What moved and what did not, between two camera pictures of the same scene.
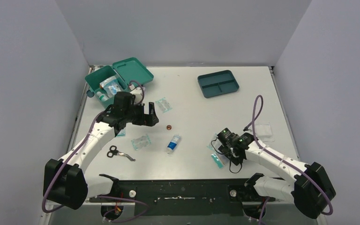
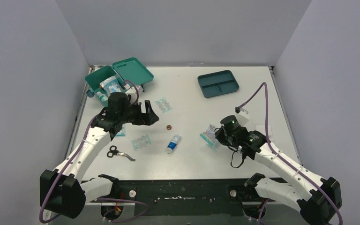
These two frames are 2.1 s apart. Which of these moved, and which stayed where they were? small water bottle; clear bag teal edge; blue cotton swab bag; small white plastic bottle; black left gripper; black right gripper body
Moved: clear bag teal edge; black right gripper body
Stayed: small white plastic bottle; blue cotton swab bag; black left gripper; small water bottle
